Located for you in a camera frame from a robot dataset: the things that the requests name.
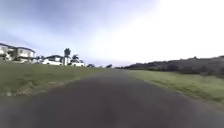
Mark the dark hedge row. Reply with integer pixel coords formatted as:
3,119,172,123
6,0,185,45
114,55,224,78

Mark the grass field with dry patches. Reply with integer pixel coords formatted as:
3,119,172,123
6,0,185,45
0,61,113,98

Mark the white house with dark roof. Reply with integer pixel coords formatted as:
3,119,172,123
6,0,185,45
37,54,86,67

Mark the row of pale houses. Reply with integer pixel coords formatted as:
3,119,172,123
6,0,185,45
0,42,36,64

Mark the grey asphalt path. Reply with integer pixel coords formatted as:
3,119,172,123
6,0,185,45
0,70,224,128

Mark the grass verge beside hedge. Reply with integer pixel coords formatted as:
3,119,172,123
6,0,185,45
121,69,224,107

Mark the dark tall tree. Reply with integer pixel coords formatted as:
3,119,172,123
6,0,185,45
63,47,72,66

